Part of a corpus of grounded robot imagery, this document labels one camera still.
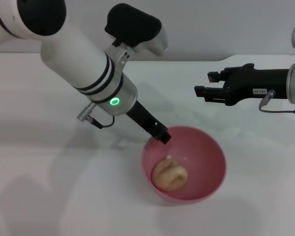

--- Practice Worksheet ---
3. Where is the pink plastic bowl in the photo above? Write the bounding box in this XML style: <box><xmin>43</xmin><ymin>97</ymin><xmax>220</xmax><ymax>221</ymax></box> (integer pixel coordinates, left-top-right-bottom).
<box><xmin>141</xmin><ymin>125</ymin><xmax>228</xmax><ymax>206</ymax></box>

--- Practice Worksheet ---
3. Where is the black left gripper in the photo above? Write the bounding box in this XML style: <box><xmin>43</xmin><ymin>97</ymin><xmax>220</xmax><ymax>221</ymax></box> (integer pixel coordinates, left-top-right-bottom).
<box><xmin>125</xmin><ymin>101</ymin><xmax>172</xmax><ymax>146</ymax></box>

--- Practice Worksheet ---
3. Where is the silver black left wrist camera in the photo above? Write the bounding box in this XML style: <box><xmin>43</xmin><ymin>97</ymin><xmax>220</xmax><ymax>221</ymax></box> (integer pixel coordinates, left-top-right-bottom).
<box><xmin>104</xmin><ymin>2</ymin><xmax>169</xmax><ymax>57</ymax></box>

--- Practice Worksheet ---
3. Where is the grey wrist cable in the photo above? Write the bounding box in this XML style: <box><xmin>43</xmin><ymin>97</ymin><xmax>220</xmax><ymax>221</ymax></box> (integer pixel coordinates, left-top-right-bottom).
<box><xmin>76</xmin><ymin>103</ymin><xmax>116</xmax><ymax>129</ymax></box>
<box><xmin>258</xmin><ymin>89</ymin><xmax>295</xmax><ymax>114</ymax></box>

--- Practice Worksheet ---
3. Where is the beige egg yolk pastry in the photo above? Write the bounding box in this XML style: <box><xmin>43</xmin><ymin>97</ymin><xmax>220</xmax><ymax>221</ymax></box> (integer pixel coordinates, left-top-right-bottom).
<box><xmin>151</xmin><ymin>158</ymin><xmax>189</xmax><ymax>193</ymax></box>

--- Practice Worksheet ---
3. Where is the grey right wrist cable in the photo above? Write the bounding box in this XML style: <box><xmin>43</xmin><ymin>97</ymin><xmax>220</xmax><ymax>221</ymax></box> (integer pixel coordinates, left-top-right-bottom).
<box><xmin>258</xmin><ymin>89</ymin><xmax>295</xmax><ymax>114</ymax></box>

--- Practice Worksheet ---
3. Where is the grey left wrist cable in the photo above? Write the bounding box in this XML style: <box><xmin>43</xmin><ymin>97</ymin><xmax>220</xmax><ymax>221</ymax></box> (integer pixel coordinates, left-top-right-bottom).
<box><xmin>76</xmin><ymin>103</ymin><xmax>116</xmax><ymax>129</ymax></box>

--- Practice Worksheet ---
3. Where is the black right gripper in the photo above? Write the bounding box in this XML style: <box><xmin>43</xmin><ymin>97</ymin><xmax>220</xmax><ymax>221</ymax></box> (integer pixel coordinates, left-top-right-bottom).
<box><xmin>194</xmin><ymin>63</ymin><xmax>292</xmax><ymax>107</ymax></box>

